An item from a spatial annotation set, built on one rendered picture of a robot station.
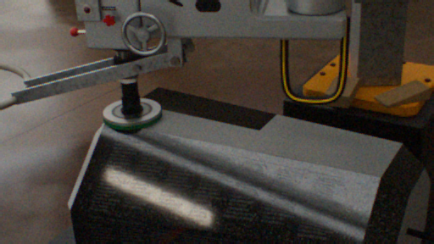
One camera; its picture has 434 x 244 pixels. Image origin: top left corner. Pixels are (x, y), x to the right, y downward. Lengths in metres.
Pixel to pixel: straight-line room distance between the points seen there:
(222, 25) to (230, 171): 0.48
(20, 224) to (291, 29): 1.93
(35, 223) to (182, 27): 1.66
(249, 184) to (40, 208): 1.70
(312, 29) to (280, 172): 0.46
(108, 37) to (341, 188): 0.91
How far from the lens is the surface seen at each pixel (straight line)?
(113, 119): 2.38
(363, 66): 2.78
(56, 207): 3.56
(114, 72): 2.32
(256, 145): 2.19
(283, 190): 2.08
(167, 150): 2.27
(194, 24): 2.14
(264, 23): 2.10
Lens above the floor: 1.89
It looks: 26 degrees down
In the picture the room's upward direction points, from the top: 3 degrees counter-clockwise
